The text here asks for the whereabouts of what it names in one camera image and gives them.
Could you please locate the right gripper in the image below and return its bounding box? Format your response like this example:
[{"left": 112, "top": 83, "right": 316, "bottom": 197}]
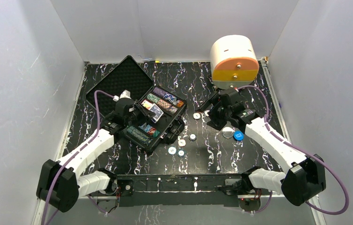
[{"left": 195, "top": 92, "right": 231, "bottom": 131}]

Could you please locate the blue playing card deck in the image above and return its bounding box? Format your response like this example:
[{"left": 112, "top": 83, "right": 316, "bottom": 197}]
[{"left": 149, "top": 104, "right": 164, "bottom": 123}]

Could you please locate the red playing card deck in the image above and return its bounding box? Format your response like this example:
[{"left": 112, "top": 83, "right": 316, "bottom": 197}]
[{"left": 141, "top": 100, "right": 153, "bottom": 110}]

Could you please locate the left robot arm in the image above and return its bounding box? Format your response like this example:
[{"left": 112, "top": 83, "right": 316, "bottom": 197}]
[{"left": 36, "top": 96, "right": 163, "bottom": 212}]

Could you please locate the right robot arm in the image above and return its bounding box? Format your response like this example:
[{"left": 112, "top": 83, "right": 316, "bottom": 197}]
[{"left": 197, "top": 88, "right": 326, "bottom": 206}]

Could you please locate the black poker set case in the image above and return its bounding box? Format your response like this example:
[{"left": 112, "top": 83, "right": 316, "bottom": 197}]
[{"left": 85, "top": 56, "right": 187, "bottom": 155}]

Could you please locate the white poker chip one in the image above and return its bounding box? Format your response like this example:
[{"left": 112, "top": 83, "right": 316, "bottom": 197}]
[{"left": 193, "top": 112, "right": 201, "bottom": 120}]

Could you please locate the white round drawer cabinet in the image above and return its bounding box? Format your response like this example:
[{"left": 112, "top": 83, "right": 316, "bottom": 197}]
[{"left": 210, "top": 35, "right": 259, "bottom": 90}]

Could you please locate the clear round button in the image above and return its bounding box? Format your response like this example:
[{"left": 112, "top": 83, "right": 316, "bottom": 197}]
[{"left": 221, "top": 127, "right": 234, "bottom": 139}]

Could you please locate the red white chip hundred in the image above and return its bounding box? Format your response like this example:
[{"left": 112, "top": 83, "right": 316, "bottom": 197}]
[{"left": 178, "top": 139, "right": 186, "bottom": 147}]

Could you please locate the light blue chip ten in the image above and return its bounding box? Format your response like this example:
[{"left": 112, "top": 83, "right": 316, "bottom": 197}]
[{"left": 168, "top": 146, "right": 177, "bottom": 155}]

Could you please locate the blue round button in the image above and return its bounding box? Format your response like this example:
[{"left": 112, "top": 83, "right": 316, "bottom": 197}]
[{"left": 233, "top": 130, "right": 244, "bottom": 142}]

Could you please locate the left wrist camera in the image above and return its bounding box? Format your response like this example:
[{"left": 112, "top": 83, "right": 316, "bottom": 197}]
[{"left": 113, "top": 90, "right": 131, "bottom": 102}]

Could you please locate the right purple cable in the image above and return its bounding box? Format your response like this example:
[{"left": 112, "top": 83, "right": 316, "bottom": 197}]
[{"left": 235, "top": 85, "right": 350, "bottom": 216}]

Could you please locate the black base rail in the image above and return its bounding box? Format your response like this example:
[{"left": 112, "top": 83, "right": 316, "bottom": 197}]
[{"left": 118, "top": 174, "right": 249, "bottom": 207}]

